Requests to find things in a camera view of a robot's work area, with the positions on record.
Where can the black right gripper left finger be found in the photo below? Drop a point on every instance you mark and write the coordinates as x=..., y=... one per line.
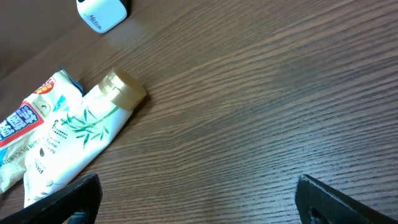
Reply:
x=78, y=202

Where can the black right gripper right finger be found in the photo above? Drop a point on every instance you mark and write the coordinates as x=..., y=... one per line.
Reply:
x=319, y=203

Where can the white tube with gold cap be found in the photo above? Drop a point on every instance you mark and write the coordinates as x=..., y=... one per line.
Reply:
x=71, y=140

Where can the cream snack bag blue edges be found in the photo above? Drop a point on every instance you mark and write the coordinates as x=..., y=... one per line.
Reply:
x=59, y=93

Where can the white barcode scanner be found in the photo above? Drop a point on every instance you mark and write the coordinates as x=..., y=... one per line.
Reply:
x=103, y=15

